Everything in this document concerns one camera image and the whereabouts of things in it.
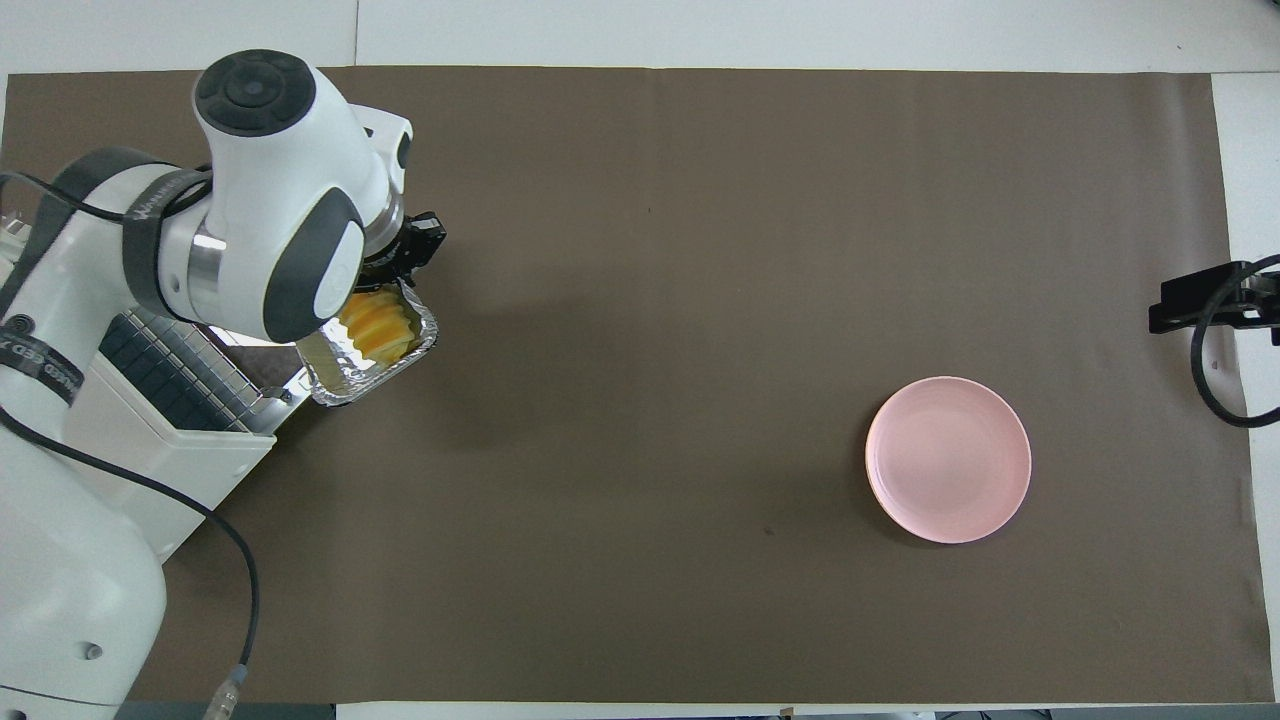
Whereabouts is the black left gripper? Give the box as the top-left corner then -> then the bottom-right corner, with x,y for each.
362,212 -> 447,291

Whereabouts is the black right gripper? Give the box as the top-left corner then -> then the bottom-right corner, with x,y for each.
1148,263 -> 1280,346

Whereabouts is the yellow ridged bread roll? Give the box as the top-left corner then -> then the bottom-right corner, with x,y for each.
335,285 -> 417,367

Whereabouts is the aluminium foil tray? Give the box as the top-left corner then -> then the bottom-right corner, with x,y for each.
298,280 -> 441,408

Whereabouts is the white toaster oven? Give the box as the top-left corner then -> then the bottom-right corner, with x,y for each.
0,205 -> 278,563

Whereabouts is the brown table mat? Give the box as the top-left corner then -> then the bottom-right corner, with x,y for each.
0,66 -> 1273,706

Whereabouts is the pink round plate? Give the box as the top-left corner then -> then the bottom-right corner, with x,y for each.
865,376 -> 1032,545

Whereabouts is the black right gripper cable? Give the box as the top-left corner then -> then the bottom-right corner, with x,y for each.
1189,254 -> 1280,429

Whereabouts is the glass oven door, metal frame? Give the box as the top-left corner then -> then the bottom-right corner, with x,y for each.
205,330 -> 313,403

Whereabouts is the metal wire oven rack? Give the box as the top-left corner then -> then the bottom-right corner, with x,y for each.
98,308 -> 293,436

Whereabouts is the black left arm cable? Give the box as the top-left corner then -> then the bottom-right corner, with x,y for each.
0,170 -> 261,720

